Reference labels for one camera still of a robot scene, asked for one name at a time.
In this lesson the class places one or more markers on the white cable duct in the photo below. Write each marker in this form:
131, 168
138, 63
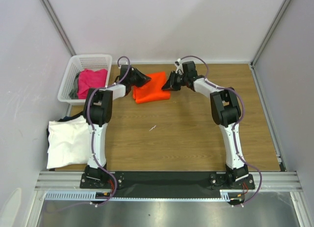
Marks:
101, 196

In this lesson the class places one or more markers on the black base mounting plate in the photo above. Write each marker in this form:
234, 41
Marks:
177, 185

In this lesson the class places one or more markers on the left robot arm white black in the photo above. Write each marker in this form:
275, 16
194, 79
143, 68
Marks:
98, 112

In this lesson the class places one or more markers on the aluminium corner post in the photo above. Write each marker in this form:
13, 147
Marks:
270, 31
58, 26

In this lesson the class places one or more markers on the folded white t shirt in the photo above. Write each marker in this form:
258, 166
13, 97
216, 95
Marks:
69, 142

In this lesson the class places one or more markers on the white plastic laundry basket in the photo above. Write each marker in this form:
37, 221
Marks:
76, 64

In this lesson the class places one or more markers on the grey t shirt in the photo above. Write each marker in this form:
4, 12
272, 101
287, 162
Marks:
75, 88

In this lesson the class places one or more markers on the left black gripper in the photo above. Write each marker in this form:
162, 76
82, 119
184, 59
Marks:
142, 77

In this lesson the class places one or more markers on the pink t shirt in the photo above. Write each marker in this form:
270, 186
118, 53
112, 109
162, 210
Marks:
90, 79

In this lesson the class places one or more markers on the left aluminium corner post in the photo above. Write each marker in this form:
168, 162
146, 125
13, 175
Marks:
58, 26

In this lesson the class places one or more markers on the orange t shirt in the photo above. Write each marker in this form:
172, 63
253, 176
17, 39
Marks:
152, 91

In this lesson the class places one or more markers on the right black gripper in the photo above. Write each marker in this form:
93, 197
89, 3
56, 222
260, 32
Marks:
175, 79

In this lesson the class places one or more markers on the right aluminium corner post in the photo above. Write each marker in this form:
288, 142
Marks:
270, 31

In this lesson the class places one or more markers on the aluminium frame rail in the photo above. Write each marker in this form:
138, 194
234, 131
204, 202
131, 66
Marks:
70, 180

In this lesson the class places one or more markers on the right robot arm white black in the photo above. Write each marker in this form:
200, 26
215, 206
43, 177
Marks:
225, 111

